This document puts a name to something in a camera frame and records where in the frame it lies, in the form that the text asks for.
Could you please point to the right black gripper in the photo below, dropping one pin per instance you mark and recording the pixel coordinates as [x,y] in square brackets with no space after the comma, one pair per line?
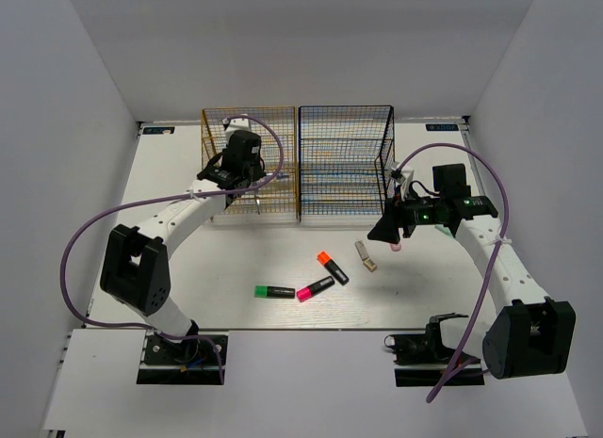
[395,217]

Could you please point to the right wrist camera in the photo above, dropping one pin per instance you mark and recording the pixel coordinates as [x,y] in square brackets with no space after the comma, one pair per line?
[399,179]

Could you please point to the gold wire shelf rack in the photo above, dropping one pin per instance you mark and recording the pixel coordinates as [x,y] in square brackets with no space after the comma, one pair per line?
[276,125]

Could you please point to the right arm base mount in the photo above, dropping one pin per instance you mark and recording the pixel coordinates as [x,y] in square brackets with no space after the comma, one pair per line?
[416,365]

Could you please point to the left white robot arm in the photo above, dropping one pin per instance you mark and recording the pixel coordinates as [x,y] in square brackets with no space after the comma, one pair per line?
[136,270]

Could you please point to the black wire shelf rack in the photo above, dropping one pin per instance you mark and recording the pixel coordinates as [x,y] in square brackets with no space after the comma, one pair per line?
[343,151]

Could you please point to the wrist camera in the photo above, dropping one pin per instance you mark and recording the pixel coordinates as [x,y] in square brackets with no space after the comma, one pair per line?
[231,125]
[399,179]

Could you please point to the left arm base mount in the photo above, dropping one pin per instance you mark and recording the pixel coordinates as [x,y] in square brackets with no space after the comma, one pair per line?
[180,364]

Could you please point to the table label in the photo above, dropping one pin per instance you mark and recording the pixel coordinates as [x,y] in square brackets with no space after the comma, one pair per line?
[442,127]
[158,130]

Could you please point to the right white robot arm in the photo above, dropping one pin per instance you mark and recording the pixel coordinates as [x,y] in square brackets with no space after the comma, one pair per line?
[532,333]

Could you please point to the left table label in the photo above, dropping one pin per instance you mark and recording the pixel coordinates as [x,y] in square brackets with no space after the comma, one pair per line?
[158,130]

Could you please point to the beige eraser block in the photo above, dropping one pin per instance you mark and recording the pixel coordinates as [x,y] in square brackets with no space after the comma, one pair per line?
[369,264]

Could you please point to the white correction tape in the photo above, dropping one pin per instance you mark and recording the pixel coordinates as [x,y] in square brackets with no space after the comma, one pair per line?
[362,250]

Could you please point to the right table label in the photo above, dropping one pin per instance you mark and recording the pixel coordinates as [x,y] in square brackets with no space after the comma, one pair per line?
[442,127]

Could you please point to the green highlighter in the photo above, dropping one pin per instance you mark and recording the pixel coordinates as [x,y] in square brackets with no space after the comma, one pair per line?
[274,292]

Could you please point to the pink highlighter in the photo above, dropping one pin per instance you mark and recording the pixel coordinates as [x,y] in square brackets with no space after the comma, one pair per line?
[315,288]

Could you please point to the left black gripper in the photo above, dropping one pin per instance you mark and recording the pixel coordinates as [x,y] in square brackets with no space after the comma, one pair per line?
[259,171]

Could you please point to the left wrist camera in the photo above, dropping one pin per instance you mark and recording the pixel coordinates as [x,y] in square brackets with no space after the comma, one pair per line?
[231,125]

